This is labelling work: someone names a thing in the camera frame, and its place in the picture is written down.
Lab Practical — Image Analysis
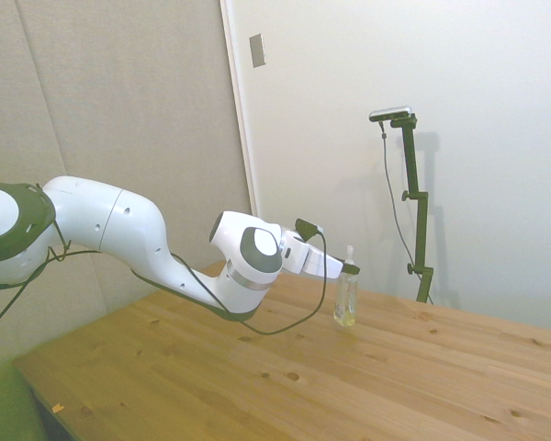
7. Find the white vertical wall trim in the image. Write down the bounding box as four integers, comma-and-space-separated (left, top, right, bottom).
219, 0, 261, 218

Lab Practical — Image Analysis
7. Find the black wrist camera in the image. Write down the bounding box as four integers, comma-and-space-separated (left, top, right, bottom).
294, 218, 325, 241

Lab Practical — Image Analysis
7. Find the grey exterior camera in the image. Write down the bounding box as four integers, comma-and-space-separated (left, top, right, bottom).
367, 104, 415, 124

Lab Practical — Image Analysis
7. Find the clear sanitizer pump bottle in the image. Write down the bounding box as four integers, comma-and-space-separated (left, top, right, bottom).
332, 244, 361, 329

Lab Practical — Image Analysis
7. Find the green upholstered seat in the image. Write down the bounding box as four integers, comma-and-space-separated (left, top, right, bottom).
0, 361, 45, 441

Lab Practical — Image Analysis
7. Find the grey wall plate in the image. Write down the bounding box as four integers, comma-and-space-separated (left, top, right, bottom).
248, 32, 267, 70

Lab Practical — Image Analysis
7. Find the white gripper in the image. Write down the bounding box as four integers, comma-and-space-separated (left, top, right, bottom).
299, 242, 362, 280

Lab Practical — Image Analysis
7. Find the black camera stand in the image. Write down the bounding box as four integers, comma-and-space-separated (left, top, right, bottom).
389, 114, 435, 305

